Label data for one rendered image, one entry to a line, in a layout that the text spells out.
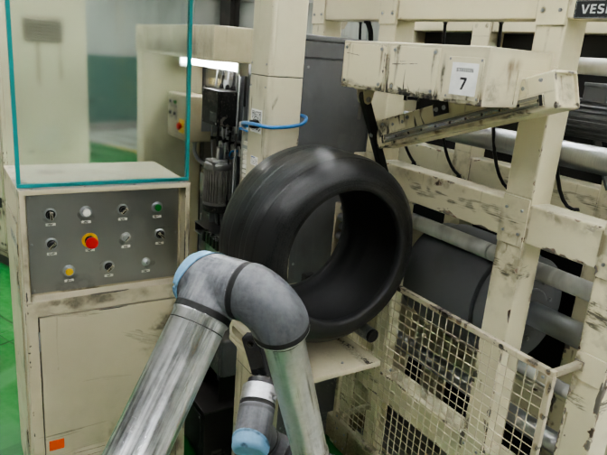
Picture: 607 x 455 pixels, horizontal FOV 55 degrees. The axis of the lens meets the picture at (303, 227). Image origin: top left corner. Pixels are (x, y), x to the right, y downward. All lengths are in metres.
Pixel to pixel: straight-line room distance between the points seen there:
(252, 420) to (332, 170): 0.67
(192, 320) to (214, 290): 0.07
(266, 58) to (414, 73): 0.46
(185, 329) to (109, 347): 1.10
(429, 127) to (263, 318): 0.96
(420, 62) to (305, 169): 0.43
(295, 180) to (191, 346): 0.62
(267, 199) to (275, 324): 0.55
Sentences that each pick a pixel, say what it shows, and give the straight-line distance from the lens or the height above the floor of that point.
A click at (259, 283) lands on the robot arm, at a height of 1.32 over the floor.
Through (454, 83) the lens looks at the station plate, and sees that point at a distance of 1.61.
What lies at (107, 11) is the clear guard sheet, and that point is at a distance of 1.99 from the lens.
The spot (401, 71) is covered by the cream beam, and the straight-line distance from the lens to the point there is 1.76.
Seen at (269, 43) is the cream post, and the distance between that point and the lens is 1.88.
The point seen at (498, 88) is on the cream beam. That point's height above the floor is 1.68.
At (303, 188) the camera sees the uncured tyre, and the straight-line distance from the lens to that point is 1.56.
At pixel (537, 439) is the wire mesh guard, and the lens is 1.78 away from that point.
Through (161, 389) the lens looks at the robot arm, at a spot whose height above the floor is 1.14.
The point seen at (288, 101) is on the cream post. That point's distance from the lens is 1.91.
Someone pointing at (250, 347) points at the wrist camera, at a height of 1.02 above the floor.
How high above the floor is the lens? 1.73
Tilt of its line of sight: 16 degrees down
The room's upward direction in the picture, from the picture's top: 5 degrees clockwise
